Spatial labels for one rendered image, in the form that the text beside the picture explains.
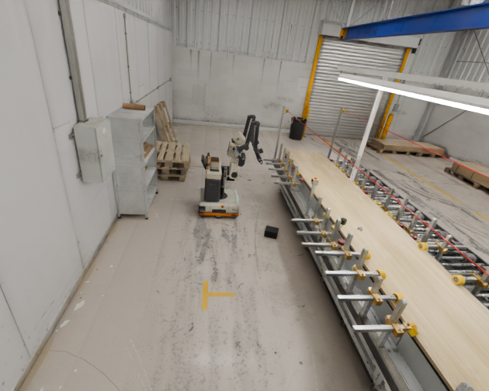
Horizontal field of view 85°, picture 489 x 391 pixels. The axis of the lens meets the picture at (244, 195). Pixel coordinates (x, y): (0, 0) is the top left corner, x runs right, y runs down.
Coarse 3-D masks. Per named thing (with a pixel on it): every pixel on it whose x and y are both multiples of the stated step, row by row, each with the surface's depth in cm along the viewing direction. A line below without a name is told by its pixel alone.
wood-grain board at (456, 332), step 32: (320, 160) 492; (320, 192) 367; (352, 192) 379; (352, 224) 302; (384, 224) 310; (384, 256) 256; (416, 256) 262; (384, 288) 218; (416, 288) 223; (448, 288) 227; (416, 320) 193; (448, 320) 196; (480, 320) 200; (448, 352) 173; (480, 352) 176; (448, 384) 156; (480, 384) 157
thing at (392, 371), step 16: (288, 192) 416; (304, 208) 365; (304, 224) 341; (320, 240) 301; (352, 304) 225; (368, 320) 213; (368, 336) 202; (384, 352) 190; (384, 368) 182; (400, 384) 172
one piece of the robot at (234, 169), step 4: (232, 144) 404; (236, 144) 406; (228, 148) 423; (232, 148) 407; (228, 152) 416; (232, 152) 416; (228, 156) 419; (232, 156) 419; (236, 156) 420; (232, 160) 423; (236, 160) 424; (232, 164) 423; (236, 164) 425; (232, 168) 426; (236, 168) 426; (232, 172) 429; (236, 172) 429; (232, 176) 432; (236, 176) 432
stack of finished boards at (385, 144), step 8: (376, 144) 945; (384, 144) 905; (392, 144) 917; (400, 144) 930; (408, 144) 946; (416, 144) 960; (424, 144) 974; (432, 144) 991; (424, 152) 938; (432, 152) 942; (440, 152) 946
